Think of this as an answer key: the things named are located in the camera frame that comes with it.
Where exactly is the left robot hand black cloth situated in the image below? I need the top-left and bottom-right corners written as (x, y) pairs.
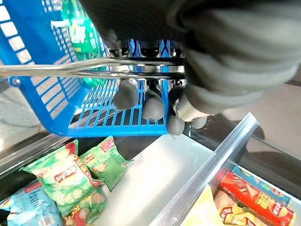
top-left (79, 0), bottom-right (301, 137)

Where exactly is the metal basket handle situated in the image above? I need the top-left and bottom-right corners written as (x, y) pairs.
top-left (0, 57), bottom-right (186, 80)

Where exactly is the blue plastic shopping basket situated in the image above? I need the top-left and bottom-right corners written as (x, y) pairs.
top-left (0, 0), bottom-right (189, 137)

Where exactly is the green soda bottle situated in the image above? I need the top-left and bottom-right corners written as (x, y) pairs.
top-left (60, 0), bottom-right (106, 88)

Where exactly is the small green chips bag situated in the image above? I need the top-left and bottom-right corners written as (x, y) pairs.
top-left (79, 136), bottom-right (135, 192)

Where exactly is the clear plastic shelf divider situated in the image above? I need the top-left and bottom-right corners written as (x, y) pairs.
top-left (150, 112), bottom-right (259, 226)

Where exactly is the large green chips bag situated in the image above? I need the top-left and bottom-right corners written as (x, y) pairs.
top-left (20, 139), bottom-right (104, 218)

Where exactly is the green chips bag red print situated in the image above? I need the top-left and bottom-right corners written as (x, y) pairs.
top-left (62, 186), bottom-right (106, 226)

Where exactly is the yellow chips bag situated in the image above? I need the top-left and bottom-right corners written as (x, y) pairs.
top-left (180, 185), bottom-right (226, 226)

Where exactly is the red chips can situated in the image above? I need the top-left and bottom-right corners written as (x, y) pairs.
top-left (218, 171), bottom-right (296, 226)

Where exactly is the yellow red snack bag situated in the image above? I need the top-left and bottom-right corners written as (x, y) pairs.
top-left (215, 188), bottom-right (259, 226)

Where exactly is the light blue chips bag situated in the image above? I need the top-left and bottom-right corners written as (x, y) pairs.
top-left (0, 181), bottom-right (63, 226)

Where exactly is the blue chips can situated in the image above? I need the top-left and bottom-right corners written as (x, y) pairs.
top-left (231, 165), bottom-right (292, 208)

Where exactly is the silver metal shelf rail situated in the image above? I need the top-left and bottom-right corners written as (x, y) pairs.
top-left (0, 134), bottom-right (78, 179)

